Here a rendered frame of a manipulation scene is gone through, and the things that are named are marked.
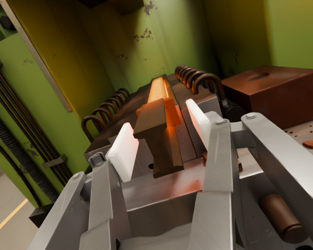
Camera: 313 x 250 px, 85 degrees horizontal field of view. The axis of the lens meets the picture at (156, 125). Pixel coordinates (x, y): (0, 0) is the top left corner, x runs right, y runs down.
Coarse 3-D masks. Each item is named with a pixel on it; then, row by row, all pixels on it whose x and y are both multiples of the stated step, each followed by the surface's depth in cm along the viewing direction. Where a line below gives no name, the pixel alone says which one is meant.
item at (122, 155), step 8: (128, 128) 19; (120, 136) 16; (128, 136) 18; (120, 144) 15; (128, 144) 17; (136, 144) 19; (112, 152) 13; (120, 152) 14; (128, 152) 16; (136, 152) 18; (112, 160) 13; (120, 160) 14; (128, 160) 15; (120, 168) 14; (128, 168) 15; (120, 176) 14; (128, 176) 14
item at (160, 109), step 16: (160, 80) 42; (160, 96) 26; (144, 112) 17; (160, 112) 15; (176, 112) 20; (144, 128) 13; (160, 128) 12; (160, 144) 13; (176, 144) 17; (160, 160) 13; (176, 160) 14; (160, 176) 14
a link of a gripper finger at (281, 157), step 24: (264, 120) 10; (264, 144) 8; (288, 144) 8; (264, 168) 9; (288, 168) 6; (312, 168) 6; (288, 192) 7; (312, 192) 5; (312, 216) 6; (312, 240) 6
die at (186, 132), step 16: (176, 80) 43; (144, 96) 42; (176, 96) 29; (192, 96) 25; (208, 96) 22; (128, 112) 33; (112, 128) 30; (176, 128) 23; (192, 128) 23; (96, 144) 26; (112, 144) 24; (144, 144) 24; (192, 144) 24; (144, 160) 25
